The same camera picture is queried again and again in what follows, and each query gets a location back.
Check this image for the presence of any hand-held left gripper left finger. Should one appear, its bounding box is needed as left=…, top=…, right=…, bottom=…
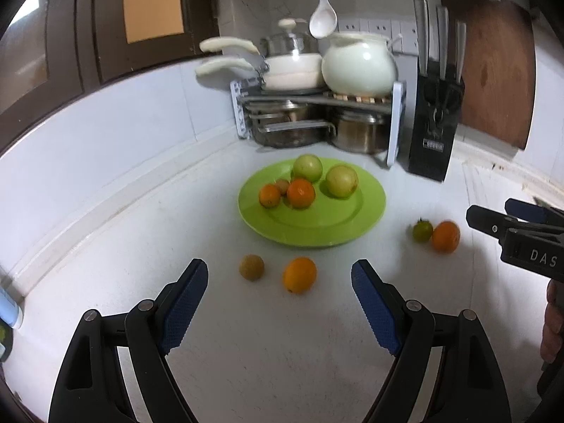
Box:
left=48, top=258, right=209, bottom=423

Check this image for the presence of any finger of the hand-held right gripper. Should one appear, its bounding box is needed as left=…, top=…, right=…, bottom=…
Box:
left=504, top=197, right=564, bottom=232
left=466, top=205, right=518, bottom=248

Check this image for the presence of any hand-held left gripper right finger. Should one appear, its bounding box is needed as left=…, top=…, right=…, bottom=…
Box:
left=351, top=259, right=514, bottom=423

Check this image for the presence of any small oval orange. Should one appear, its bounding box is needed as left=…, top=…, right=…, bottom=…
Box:
left=283, top=257, right=317, bottom=295

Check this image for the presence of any green plate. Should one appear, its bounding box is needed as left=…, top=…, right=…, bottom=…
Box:
left=238, top=157, right=387, bottom=248

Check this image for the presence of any yellow-green apple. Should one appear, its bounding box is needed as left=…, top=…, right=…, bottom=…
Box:
left=325, top=165, right=359, bottom=197

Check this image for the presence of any small round orange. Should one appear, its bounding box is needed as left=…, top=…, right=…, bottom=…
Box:
left=431, top=220, right=461, bottom=254
left=258, top=184, right=281, bottom=208

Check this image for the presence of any large orange tangerine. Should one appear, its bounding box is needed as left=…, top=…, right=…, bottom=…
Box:
left=287, top=178, right=317, bottom=209

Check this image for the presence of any green apple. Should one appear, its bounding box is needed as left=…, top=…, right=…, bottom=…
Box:
left=293, top=154, right=324, bottom=183

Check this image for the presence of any person's right hand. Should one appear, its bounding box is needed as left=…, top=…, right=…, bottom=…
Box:
left=540, top=280, right=564, bottom=364

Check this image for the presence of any small green tomato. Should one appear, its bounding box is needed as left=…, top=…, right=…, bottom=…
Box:
left=412, top=217, right=435, bottom=243

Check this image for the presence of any black knife block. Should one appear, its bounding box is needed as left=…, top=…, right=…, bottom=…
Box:
left=407, top=59, right=465, bottom=183

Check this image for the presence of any grey pot rack shelf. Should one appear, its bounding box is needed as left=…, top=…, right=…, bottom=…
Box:
left=230, top=79, right=407, bottom=170

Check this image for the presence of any brown wooden cutting board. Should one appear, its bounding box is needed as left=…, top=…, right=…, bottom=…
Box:
left=437, top=0, right=537, bottom=151

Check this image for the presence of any tall steel pot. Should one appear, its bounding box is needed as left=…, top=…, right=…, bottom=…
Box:
left=330, top=110, right=393, bottom=155

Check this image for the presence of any white and blue pump bottle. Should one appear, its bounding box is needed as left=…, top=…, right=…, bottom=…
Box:
left=0, top=286, right=24, bottom=329

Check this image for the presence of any wide steel pot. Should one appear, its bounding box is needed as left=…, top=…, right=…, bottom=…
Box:
left=247, top=100, right=338, bottom=149

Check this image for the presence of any white ceramic pot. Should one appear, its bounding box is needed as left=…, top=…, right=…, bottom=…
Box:
left=321, top=32, right=404, bottom=97

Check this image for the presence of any dark brown framed window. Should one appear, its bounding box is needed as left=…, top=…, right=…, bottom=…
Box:
left=0, top=0, right=216, bottom=153

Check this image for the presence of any white ladle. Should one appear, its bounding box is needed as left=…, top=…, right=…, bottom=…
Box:
left=309, top=0, right=338, bottom=39

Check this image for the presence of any steel pot with glass lid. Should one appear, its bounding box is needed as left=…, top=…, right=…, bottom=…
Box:
left=260, top=18, right=320, bottom=58

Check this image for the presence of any steel handled knife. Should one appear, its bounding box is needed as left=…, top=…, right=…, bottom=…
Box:
left=413, top=0, right=430, bottom=75
left=455, top=22, right=467, bottom=84
left=435, top=6, right=449, bottom=81

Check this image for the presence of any white wall socket panel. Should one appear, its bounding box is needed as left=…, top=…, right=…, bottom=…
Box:
left=337, top=18, right=419, bottom=54

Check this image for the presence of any white saucepan with handle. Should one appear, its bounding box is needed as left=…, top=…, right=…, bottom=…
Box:
left=199, top=37, right=324, bottom=75
left=195, top=57, right=325, bottom=91

